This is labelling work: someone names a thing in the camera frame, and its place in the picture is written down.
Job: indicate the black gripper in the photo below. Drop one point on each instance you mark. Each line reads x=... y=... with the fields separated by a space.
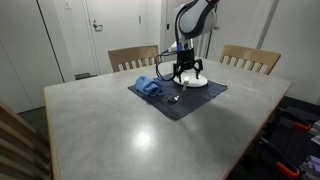
x=186 y=61

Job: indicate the silver fork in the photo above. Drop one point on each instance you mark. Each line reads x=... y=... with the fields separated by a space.
x=185 y=83

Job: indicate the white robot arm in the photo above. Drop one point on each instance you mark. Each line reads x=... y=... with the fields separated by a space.
x=193 y=19

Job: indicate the white round plate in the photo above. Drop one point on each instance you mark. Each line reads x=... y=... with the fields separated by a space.
x=193 y=82

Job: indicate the silver spoon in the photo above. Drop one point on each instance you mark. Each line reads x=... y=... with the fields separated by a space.
x=176 y=98

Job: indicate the dark blue placemat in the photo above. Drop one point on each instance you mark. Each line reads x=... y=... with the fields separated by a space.
x=185 y=105

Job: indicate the blue folded cloth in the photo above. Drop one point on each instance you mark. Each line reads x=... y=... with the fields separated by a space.
x=148 y=86

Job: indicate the wooden chair right back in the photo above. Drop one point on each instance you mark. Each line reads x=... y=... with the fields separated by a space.
x=251 y=56

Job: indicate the wooden chair near left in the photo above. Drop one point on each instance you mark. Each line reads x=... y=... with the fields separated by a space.
x=24 y=152

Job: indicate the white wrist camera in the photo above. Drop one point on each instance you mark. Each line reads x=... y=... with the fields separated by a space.
x=175 y=47

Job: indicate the white door with handle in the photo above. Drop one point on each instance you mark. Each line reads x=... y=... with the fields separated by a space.
x=121 y=28

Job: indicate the silver door handle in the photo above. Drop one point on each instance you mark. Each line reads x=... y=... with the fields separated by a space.
x=97 y=27

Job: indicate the white light switch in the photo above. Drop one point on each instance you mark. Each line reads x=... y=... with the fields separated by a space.
x=67 y=5

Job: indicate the orange handled black clamp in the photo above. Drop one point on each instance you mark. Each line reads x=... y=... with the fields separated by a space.
x=273 y=157

